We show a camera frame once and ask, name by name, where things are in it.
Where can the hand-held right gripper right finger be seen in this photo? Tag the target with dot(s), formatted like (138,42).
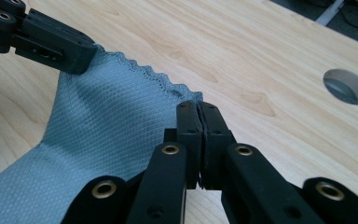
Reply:
(245,186)

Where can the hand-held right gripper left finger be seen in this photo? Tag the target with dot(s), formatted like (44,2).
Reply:
(167,180)

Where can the grey cloth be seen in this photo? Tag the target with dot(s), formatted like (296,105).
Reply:
(105,124)

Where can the white metal stand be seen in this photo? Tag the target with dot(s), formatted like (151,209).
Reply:
(331,11)

